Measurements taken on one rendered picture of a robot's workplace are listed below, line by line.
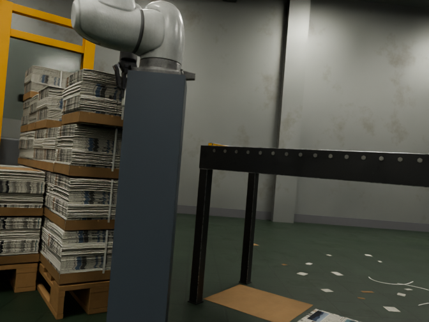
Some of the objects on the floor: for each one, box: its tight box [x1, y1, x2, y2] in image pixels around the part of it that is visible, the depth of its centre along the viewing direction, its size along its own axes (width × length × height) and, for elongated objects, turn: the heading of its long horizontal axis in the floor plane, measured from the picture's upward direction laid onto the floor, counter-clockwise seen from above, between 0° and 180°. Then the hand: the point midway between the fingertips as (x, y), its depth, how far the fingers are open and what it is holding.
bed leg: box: [239, 173, 259, 284], centre depth 235 cm, size 6×6×68 cm
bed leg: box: [188, 169, 213, 305], centre depth 194 cm, size 6×6×68 cm
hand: (124, 98), depth 165 cm, fingers closed
